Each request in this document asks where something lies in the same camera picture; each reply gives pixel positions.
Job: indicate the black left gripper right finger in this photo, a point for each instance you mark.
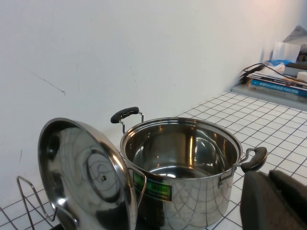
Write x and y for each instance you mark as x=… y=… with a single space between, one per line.
x=295 y=194

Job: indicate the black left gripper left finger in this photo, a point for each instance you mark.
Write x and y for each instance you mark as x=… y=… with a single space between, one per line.
x=261 y=208

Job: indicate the stainless steel pot lid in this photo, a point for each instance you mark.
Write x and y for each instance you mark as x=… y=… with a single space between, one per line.
x=79 y=167

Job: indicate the white black grid tablecloth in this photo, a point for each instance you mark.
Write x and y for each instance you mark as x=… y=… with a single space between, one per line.
x=263 y=119

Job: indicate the blue book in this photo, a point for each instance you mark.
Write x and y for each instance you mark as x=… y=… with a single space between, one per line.
x=278 y=87

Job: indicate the small white block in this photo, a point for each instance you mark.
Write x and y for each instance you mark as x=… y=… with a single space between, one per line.
x=302 y=74

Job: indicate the white magazine stack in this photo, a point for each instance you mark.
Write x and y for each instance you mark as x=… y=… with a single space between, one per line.
x=268 y=75

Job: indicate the dark grey box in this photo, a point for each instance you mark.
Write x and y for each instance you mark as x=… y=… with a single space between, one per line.
x=296 y=67

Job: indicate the blue tissue box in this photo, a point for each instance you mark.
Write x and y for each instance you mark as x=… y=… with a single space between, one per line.
x=285 y=54

